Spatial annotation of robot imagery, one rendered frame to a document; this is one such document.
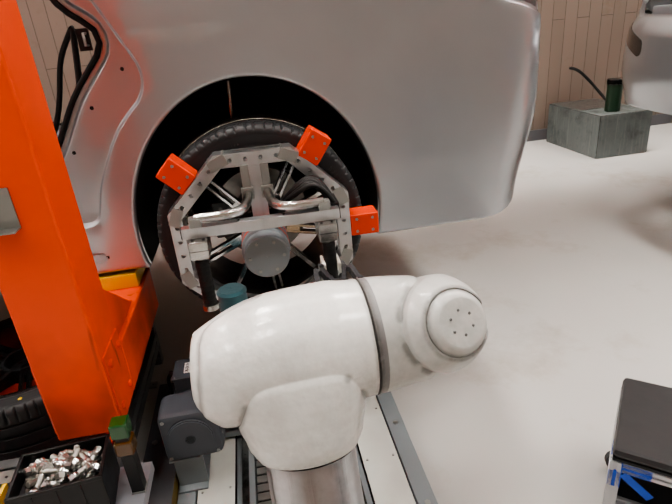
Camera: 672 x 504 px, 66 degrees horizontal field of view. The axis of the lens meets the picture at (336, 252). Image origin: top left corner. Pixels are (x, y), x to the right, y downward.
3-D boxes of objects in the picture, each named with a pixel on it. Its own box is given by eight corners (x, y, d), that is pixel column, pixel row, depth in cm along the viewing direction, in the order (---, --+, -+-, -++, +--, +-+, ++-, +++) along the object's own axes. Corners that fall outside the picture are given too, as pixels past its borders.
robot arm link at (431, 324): (442, 266, 70) (343, 284, 68) (501, 247, 52) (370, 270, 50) (462, 364, 68) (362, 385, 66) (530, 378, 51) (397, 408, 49)
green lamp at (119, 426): (133, 426, 121) (128, 413, 120) (129, 438, 118) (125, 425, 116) (115, 429, 121) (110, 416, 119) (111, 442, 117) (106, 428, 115)
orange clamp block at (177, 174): (198, 170, 156) (171, 152, 153) (196, 177, 149) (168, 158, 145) (184, 188, 157) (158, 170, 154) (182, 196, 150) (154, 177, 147)
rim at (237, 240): (218, 112, 173) (168, 243, 188) (215, 123, 152) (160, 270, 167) (352, 169, 189) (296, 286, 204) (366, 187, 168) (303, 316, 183)
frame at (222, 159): (353, 293, 180) (340, 135, 158) (357, 302, 174) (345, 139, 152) (193, 318, 173) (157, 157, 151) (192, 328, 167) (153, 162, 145)
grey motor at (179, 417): (234, 406, 207) (219, 331, 193) (233, 491, 169) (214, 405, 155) (187, 414, 205) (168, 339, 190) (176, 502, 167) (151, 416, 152)
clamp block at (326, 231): (332, 228, 149) (331, 211, 146) (338, 240, 140) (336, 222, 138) (315, 231, 148) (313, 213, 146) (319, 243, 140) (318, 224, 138)
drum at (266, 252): (288, 247, 170) (283, 206, 164) (295, 275, 150) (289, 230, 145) (245, 254, 168) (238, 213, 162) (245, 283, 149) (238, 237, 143)
